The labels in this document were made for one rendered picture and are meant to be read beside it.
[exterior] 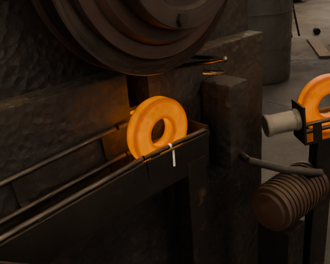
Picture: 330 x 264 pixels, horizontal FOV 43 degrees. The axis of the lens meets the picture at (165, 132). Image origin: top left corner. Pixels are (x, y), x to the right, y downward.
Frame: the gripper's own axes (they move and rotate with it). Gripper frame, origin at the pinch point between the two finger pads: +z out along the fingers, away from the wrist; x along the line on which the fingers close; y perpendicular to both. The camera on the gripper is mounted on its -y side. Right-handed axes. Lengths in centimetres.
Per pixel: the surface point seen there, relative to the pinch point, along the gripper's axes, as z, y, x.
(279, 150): 125, -45, -77
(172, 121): 5.1, -22.0, 30.1
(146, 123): 1.2, -23.5, 36.4
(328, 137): 10.7, -12.2, -12.9
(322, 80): 12.8, 0.2, -4.0
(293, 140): 134, -39, -88
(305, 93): 13.5, -4.5, -2.1
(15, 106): -5, -27, 62
